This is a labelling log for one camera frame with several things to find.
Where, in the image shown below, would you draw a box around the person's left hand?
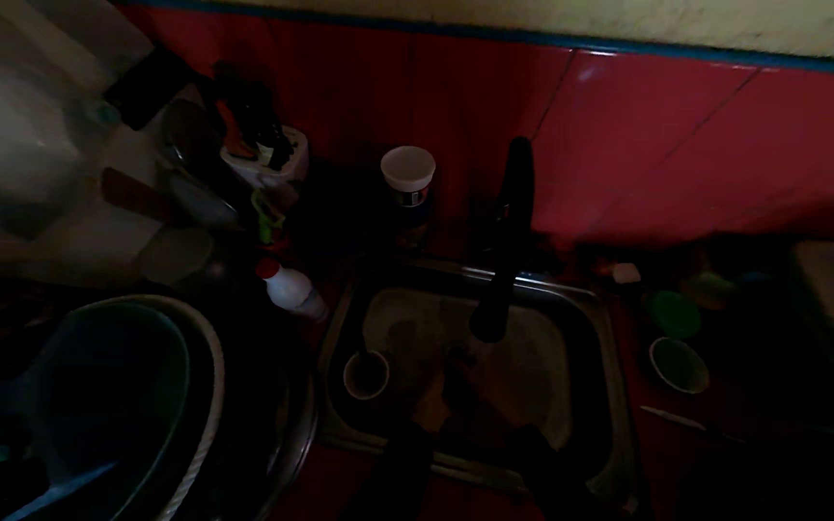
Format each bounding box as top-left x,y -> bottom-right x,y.
413,368 -> 456,437

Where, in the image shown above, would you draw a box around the person's right hand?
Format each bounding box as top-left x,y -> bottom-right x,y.
460,368 -> 538,451

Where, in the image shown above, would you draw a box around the person's left forearm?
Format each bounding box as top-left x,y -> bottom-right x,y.
348,423 -> 435,521

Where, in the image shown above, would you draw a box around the person's right forearm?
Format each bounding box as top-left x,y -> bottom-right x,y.
510,424 -> 606,521

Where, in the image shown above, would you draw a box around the small white-rimmed cup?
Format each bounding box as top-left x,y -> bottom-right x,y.
343,350 -> 390,401

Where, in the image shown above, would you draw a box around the stainless steel sink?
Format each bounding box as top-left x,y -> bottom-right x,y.
314,257 -> 641,513

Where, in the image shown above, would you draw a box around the round stainless steel basin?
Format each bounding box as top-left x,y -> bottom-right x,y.
256,355 -> 320,521

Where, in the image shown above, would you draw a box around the dark jar with label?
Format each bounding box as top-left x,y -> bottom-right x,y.
391,185 -> 432,250

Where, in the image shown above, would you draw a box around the white bottle with red cap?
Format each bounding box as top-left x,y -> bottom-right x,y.
255,257 -> 330,324

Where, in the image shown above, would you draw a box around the black faucet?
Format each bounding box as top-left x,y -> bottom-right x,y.
469,136 -> 536,344

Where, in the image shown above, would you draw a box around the knife with pale blade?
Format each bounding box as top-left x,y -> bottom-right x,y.
640,404 -> 747,444

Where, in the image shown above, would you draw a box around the green bowl with white rim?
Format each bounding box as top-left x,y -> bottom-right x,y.
649,336 -> 710,396

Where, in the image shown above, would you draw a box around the round green lid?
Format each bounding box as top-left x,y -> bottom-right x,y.
646,290 -> 703,340

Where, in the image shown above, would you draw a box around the white plastic tub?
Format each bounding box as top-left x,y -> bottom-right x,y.
380,145 -> 437,193

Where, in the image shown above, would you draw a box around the large white-rimmed basin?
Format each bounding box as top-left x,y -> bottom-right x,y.
66,294 -> 225,521

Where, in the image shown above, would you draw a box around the green plastic peeler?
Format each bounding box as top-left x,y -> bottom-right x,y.
250,189 -> 287,246

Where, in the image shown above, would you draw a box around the white utensil holder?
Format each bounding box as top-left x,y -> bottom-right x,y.
220,125 -> 310,215

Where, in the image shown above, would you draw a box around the dark green plastic basin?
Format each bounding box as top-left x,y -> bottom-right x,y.
4,302 -> 192,521

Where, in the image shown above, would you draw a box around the dark oval pan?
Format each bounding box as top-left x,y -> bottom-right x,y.
160,98 -> 248,211

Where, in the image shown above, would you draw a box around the black rectangular object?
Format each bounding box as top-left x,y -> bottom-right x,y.
103,47 -> 192,132

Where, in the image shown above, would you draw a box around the bundle of dark-handled utensils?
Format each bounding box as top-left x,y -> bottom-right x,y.
210,61 -> 295,172

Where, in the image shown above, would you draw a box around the brown wooden handle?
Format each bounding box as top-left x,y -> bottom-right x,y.
100,167 -> 176,224

